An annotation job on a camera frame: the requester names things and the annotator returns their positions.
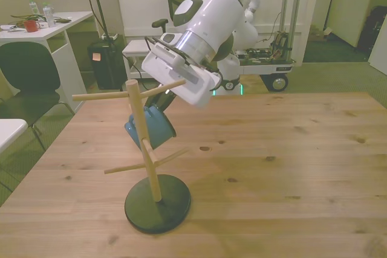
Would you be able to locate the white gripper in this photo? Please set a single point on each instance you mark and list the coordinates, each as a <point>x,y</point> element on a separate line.
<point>187,85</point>

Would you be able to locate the blue enamel mug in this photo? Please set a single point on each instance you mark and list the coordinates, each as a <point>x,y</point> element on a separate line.
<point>157,131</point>

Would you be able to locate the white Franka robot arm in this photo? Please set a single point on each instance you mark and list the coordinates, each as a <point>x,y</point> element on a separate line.
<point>217,13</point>

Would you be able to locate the wooden mug tree black base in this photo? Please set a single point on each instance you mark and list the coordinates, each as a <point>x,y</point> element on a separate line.
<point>158,206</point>

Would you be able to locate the red mug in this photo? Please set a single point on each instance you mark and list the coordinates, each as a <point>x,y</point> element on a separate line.
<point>30,26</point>

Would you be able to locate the small white side table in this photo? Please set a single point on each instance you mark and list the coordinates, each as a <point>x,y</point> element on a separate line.
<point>133,48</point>

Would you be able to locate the black computer tower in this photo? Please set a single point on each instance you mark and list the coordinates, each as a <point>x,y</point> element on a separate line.
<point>106,70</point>

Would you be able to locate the orange sticky note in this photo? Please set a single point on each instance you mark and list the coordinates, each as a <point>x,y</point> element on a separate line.
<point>96,56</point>

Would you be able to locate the white wheeled robot cart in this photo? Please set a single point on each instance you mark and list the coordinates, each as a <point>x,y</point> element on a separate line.
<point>266,69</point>

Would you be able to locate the white desk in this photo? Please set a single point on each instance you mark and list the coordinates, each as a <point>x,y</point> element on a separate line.
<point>60,28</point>

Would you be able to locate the black plastic chair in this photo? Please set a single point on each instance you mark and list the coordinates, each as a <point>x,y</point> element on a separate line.
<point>27,67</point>

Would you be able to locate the clear plastic bottle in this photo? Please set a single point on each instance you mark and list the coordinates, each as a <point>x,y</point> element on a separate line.
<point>49,16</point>
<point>33,7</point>

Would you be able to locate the white table edge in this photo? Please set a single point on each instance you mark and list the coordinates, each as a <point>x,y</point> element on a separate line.
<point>10,129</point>

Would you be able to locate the cardboard box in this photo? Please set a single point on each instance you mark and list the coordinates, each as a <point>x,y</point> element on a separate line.
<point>317,34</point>

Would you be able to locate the white leaning panel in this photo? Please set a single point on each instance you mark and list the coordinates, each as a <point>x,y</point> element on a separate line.
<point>379,55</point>

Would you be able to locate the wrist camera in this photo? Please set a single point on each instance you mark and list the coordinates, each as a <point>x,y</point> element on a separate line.
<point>164,52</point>

